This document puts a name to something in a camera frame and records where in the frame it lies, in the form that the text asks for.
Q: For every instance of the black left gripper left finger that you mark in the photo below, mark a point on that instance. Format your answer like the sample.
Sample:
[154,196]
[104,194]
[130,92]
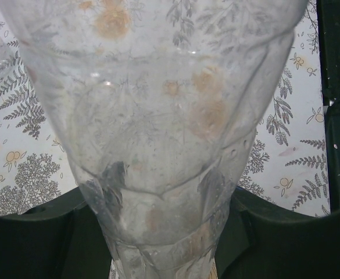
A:
[59,239]

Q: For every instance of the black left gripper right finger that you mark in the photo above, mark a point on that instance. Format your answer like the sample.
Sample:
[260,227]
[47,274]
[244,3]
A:
[263,240]

